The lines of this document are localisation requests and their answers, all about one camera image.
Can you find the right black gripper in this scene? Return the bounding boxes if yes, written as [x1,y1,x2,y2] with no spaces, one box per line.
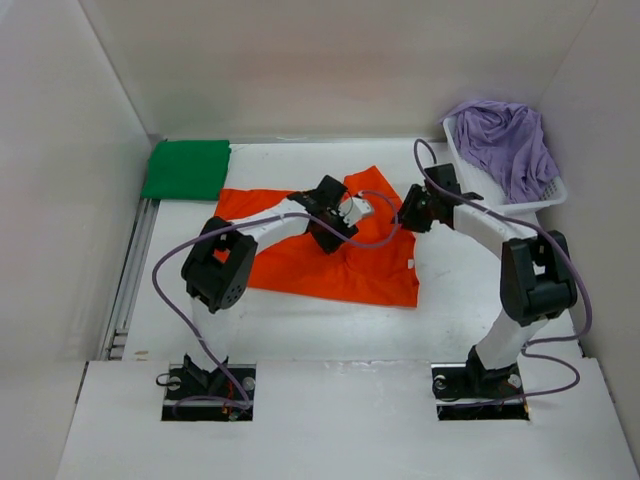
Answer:
[391,184,438,234]

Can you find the orange t shirt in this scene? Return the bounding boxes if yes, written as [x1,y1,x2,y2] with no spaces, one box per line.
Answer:
[215,166,420,308]

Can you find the lavender t shirt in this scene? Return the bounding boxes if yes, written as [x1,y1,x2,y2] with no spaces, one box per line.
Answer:
[443,100,560,204]

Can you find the green t shirt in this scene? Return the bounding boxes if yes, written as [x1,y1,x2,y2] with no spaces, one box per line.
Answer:
[141,140,231,201]

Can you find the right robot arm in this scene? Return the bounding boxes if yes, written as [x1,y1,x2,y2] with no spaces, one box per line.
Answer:
[397,164,578,401]

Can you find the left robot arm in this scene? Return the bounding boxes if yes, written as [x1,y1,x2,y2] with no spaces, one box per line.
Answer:
[181,176,374,362]

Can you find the white plastic laundry basket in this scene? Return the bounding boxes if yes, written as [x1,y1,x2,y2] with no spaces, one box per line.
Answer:
[443,117,568,217]

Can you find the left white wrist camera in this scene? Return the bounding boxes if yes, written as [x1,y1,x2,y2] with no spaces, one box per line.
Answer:
[339,196,374,227]

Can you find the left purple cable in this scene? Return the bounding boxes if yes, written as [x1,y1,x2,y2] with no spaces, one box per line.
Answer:
[151,190,401,419]

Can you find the purple cable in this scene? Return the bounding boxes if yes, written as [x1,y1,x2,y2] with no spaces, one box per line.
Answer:
[151,190,401,419]
[413,138,594,406]

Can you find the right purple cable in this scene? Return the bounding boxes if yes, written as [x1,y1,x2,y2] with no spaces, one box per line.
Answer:
[413,138,594,406]

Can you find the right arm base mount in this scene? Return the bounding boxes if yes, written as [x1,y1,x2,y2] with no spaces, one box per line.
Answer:
[431,364,529,421]

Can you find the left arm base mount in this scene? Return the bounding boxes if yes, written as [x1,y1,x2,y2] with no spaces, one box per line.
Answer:
[155,361,255,423]

